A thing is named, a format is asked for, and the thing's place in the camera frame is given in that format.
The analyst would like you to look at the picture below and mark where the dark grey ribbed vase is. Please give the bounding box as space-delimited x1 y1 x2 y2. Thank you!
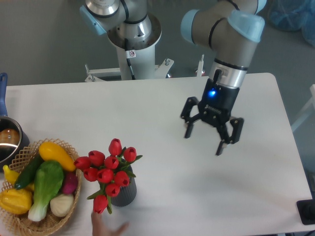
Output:
110 164 137 207

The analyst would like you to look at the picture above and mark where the magenta radish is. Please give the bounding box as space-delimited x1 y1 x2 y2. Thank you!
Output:
62 173 78 194

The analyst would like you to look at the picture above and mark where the blue plastic bag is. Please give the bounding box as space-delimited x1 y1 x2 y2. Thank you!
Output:
267 0 315 46

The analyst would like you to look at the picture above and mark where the green bok choy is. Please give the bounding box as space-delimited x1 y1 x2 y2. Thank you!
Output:
28 161 64 222

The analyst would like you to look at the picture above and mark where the red tulip bouquet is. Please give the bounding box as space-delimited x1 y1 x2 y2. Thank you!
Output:
74 138 142 214

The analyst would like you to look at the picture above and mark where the black cable on pedestal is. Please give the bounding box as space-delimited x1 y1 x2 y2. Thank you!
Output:
124 38 136 80

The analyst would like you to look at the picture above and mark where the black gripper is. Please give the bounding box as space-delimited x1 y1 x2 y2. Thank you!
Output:
180 79 244 156

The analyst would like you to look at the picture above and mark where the yellow pumpkin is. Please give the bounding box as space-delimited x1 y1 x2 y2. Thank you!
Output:
0 189 32 215

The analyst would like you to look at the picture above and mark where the dark green cucumber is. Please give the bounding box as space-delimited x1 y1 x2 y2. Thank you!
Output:
14 153 44 190

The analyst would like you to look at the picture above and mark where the bare human hand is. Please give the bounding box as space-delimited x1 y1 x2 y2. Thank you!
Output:
91 211 129 236

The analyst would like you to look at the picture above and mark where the white garlic bulb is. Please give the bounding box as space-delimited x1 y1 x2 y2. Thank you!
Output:
50 194 74 217

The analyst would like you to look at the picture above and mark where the woven wicker basket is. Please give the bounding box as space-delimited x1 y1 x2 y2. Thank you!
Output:
0 139 82 236

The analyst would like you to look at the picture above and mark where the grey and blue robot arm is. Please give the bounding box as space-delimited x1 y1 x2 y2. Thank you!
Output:
80 0 266 155

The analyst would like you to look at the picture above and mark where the yellow banana shaped gourd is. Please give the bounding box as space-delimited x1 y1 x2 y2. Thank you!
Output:
3 165 34 192

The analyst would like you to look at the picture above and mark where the blue handled saucepan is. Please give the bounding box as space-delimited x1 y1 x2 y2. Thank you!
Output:
0 72 30 172

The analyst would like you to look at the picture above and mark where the yellow squash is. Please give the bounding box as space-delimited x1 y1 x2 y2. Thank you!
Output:
38 142 76 172

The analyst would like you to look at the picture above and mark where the black device at table edge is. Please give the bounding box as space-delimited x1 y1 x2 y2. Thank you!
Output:
296 199 315 225

